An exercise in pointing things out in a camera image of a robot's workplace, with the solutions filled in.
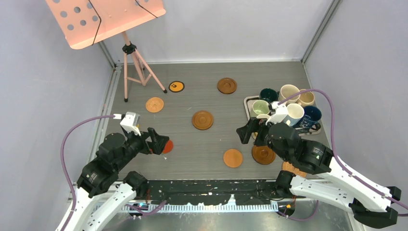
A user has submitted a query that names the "orange black face coaster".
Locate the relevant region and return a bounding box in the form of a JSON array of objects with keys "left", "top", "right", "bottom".
[{"left": 168, "top": 81, "right": 185, "bottom": 93}]

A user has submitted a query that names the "pink music stand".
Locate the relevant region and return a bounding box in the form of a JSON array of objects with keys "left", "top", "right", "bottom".
[{"left": 46, "top": 0, "right": 167, "bottom": 102}]

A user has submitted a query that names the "yellow cup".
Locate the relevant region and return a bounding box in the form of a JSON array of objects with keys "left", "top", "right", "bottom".
[{"left": 256, "top": 114, "right": 270, "bottom": 122}]

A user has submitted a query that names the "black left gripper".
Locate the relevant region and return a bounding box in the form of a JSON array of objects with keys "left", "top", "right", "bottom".
[{"left": 115, "top": 126, "right": 169, "bottom": 170}]

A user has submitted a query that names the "light orange wooden coaster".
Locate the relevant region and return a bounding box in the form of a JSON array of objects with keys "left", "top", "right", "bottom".
[{"left": 223, "top": 149, "right": 243, "bottom": 168}]

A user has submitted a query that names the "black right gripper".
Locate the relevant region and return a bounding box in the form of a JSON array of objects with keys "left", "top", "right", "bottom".
[{"left": 235, "top": 116, "right": 289, "bottom": 161}]

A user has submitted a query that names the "white light blue mug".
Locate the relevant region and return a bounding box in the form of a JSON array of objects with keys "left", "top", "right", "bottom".
[{"left": 282, "top": 103, "right": 305, "bottom": 127}]

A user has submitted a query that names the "beige mug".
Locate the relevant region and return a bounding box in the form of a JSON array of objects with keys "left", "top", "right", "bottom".
[{"left": 296, "top": 91, "right": 315, "bottom": 108}]

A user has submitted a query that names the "woven rattan coaster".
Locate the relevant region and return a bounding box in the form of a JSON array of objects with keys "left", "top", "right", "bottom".
[
  {"left": 282, "top": 161, "right": 307, "bottom": 178},
  {"left": 145, "top": 97, "right": 164, "bottom": 113}
]

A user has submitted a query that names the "navy blue mug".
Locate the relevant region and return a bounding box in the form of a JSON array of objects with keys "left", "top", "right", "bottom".
[{"left": 300, "top": 105, "right": 322, "bottom": 128}]

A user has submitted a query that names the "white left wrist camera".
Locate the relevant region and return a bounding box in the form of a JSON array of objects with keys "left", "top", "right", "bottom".
[{"left": 114, "top": 112, "right": 141, "bottom": 136}]

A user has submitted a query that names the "dark wooden coaster far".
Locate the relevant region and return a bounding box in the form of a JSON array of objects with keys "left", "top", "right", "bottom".
[{"left": 217, "top": 77, "right": 237, "bottom": 94}]

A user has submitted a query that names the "cream mug tall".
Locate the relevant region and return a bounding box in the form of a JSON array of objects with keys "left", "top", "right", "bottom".
[{"left": 278, "top": 84, "right": 300, "bottom": 105}]

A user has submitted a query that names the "light green mug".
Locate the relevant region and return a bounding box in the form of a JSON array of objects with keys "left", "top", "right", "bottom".
[{"left": 250, "top": 100, "right": 270, "bottom": 117}]

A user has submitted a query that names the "dark green mug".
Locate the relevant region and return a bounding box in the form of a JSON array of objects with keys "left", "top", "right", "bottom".
[{"left": 259, "top": 88, "right": 279, "bottom": 103}]

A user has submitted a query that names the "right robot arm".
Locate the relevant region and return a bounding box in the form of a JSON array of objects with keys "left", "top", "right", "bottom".
[{"left": 236, "top": 118, "right": 401, "bottom": 229}]

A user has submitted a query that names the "brown wooden coaster centre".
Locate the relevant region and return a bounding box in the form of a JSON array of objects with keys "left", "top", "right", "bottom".
[{"left": 192, "top": 110, "right": 214, "bottom": 130}]

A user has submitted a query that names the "woven rattan coaster right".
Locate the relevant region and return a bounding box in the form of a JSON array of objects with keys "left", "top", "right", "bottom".
[{"left": 282, "top": 161, "right": 307, "bottom": 178}]

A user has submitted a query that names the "metal tray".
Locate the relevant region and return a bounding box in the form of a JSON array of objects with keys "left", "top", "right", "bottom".
[{"left": 243, "top": 96, "right": 322, "bottom": 136}]

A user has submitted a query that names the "dark wooden coaster near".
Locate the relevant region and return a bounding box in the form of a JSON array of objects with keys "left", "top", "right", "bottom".
[{"left": 252, "top": 145, "right": 276, "bottom": 165}]

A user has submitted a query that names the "woven rattan coaster left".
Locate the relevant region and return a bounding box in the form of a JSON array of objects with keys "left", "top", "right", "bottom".
[{"left": 145, "top": 97, "right": 164, "bottom": 113}]

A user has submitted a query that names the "red round flat coaster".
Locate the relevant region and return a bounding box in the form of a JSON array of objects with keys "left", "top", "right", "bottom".
[{"left": 162, "top": 140, "right": 174, "bottom": 154}]

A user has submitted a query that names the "dark wooden coaster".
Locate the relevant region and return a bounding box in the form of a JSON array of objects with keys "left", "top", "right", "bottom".
[
  {"left": 217, "top": 77, "right": 237, "bottom": 94},
  {"left": 252, "top": 145, "right": 276, "bottom": 165}
]

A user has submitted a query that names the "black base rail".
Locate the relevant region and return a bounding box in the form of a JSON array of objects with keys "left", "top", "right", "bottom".
[{"left": 135, "top": 180, "right": 294, "bottom": 205}]

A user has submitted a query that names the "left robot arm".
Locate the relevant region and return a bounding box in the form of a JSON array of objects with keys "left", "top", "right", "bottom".
[{"left": 57, "top": 128, "right": 170, "bottom": 231}]

